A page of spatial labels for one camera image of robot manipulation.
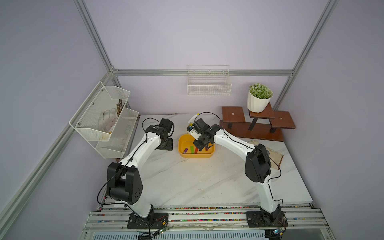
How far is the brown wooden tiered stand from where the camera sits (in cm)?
93

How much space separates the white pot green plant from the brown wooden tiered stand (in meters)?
0.04

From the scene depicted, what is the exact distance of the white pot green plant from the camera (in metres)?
0.84
